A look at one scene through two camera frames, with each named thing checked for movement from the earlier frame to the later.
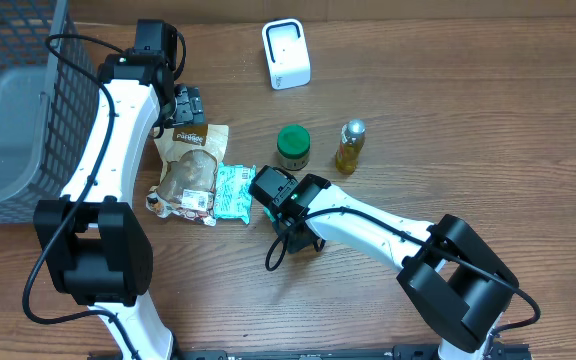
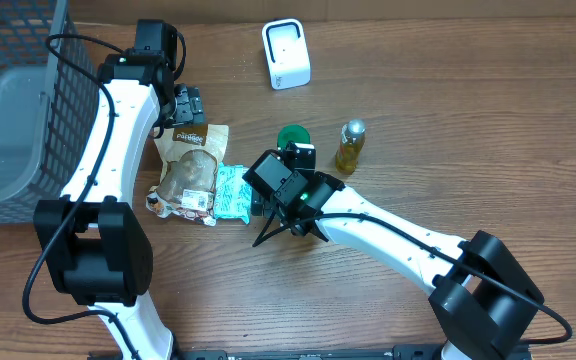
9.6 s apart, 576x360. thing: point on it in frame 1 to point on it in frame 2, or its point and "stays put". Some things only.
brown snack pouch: [189, 155] stays put
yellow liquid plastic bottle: [352, 138] stays put
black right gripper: [298, 241] to [264, 206]
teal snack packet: [232, 199] stays put
